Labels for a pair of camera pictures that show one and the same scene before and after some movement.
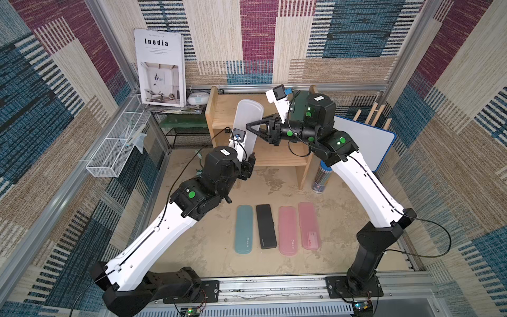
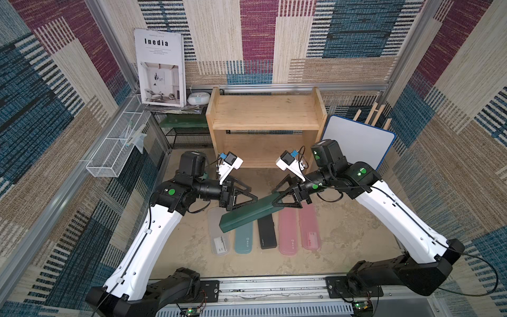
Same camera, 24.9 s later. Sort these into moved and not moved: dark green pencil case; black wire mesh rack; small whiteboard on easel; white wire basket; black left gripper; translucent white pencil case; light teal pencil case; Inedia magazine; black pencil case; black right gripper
Moved: dark green pencil case; black right gripper; black left gripper; translucent white pencil case
Not moved: black pencil case; white wire basket; light teal pencil case; small whiteboard on easel; black wire mesh rack; Inedia magazine
